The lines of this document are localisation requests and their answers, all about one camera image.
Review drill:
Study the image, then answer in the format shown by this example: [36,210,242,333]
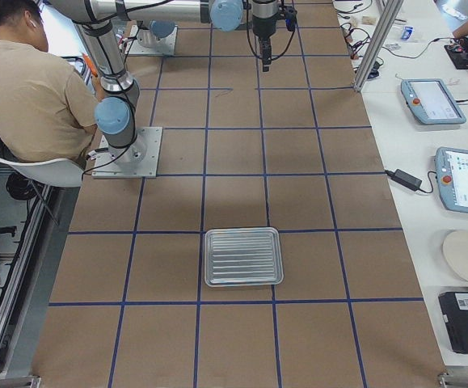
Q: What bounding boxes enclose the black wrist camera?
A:
[280,5,297,32]

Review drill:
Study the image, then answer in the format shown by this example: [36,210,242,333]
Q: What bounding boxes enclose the teach pendant near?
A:
[434,147,468,213]

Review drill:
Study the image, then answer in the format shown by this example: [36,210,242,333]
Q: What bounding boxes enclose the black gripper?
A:
[252,15,279,72]

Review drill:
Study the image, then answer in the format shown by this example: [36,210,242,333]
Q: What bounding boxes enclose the silver ribbed metal tray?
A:
[204,227,284,287]

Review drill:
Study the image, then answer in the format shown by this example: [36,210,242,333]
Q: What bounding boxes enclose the teach pendant far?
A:
[400,78,466,125]

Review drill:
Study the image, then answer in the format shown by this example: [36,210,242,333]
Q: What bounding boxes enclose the teach pendant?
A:
[434,147,468,213]
[400,78,466,125]

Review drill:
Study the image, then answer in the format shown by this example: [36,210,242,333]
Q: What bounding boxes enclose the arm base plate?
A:
[91,127,162,179]
[123,22,178,57]

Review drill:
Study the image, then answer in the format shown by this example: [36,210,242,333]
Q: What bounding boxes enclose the white plastic chair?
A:
[0,154,85,226]

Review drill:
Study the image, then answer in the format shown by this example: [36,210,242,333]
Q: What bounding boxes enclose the person in beige shirt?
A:
[0,1,105,165]

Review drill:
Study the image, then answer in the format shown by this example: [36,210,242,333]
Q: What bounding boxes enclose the black power adapter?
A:
[385,169,422,192]

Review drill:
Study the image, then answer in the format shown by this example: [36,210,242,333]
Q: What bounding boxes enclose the aluminium frame post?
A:
[353,0,403,92]

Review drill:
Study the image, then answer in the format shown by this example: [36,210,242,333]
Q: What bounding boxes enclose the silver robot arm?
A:
[50,1,285,119]

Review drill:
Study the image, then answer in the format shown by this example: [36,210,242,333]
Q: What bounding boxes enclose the orange handled tool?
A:
[82,53,99,78]

